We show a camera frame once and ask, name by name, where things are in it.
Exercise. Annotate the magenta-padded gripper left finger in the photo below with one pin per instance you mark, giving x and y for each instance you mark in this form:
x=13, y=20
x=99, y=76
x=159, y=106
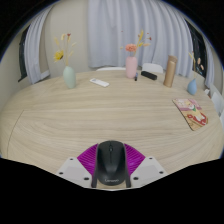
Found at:
x=71, y=170

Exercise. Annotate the dark marker pen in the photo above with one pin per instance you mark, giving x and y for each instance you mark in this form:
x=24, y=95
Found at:
x=136, y=77

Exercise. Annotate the blue vase with dried flowers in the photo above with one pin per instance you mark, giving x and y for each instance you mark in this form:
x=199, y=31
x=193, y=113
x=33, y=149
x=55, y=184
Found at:
x=192, y=88

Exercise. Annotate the gold thermos bottle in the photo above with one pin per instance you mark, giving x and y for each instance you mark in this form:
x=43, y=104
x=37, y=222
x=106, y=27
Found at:
x=170, y=71

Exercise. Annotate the white remote control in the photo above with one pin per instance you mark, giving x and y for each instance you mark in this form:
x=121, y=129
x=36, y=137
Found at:
x=99, y=82

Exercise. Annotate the cartoon print mouse pad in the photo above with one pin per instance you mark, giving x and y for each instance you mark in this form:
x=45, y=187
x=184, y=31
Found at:
x=191, y=113

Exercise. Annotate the black rectangular case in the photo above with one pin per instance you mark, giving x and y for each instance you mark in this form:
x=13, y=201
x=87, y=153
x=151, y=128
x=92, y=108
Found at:
x=149, y=75

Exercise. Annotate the pink vase with orange flowers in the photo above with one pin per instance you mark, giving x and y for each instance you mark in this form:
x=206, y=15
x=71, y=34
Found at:
x=131, y=67

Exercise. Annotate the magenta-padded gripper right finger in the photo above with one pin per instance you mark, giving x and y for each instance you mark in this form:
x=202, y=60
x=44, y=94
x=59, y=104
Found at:
x=148, y=170

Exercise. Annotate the wide white curtain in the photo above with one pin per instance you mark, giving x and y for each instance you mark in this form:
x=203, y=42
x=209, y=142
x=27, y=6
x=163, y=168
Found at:
x=113, y=33

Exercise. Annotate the black computer mouse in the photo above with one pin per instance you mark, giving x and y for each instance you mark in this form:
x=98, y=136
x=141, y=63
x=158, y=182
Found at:
x=111, y=165

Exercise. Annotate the group of white chairs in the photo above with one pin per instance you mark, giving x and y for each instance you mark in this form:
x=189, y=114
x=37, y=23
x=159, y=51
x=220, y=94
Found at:
x=216, y=101

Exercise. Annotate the dark window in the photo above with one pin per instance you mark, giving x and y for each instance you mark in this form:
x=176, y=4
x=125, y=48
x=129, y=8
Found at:
x=199, y=46
x=22, y=56

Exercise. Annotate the narrow white curtain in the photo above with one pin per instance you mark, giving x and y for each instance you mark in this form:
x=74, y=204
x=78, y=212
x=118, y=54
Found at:
x=35, y=50
x=209, y=66

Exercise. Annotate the green vase with yellow flowers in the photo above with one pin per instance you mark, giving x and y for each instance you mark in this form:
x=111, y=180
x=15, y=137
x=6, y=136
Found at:
x=69, y=78

